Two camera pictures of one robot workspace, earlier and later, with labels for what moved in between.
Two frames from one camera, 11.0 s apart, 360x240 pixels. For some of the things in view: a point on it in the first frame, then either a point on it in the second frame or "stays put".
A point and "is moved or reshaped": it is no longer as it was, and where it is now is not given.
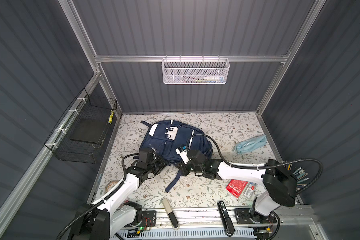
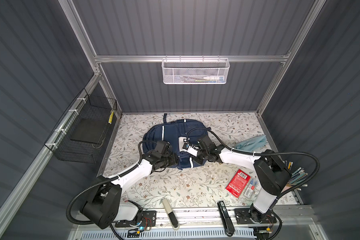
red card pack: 236,187 stays put
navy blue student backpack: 165,137 is moved or reshaped
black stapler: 228,224 stays put
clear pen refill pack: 250,189 stays put
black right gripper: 183,170 -> 198,161
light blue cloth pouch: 250,144 stays put
